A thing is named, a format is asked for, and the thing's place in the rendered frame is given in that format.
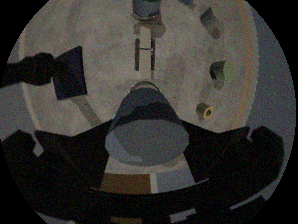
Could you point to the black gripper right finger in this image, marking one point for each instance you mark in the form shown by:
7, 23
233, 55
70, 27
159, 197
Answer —
206, 148

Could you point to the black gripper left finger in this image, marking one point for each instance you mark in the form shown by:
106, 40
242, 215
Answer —
85, 151

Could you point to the green cylinder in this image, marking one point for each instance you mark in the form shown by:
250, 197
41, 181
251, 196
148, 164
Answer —
222, 70

